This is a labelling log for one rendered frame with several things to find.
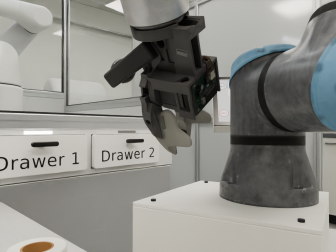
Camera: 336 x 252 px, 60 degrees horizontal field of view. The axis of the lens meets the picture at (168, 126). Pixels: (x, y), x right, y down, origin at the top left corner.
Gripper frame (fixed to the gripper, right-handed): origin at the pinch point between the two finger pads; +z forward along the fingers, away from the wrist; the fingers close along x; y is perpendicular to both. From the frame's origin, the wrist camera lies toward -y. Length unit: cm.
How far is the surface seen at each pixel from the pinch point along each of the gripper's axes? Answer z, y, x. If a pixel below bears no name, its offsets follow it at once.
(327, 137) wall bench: 187, -7, 218
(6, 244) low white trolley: 7.0, -17.6, -26.2
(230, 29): 59, -79, 171
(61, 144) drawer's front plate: 20, -47, 1
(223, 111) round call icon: 46, -27, 61
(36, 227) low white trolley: 12.3, -21.2, -21.1
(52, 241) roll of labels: 0.6, -4.7, -22.6
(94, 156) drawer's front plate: 29, -44, 7
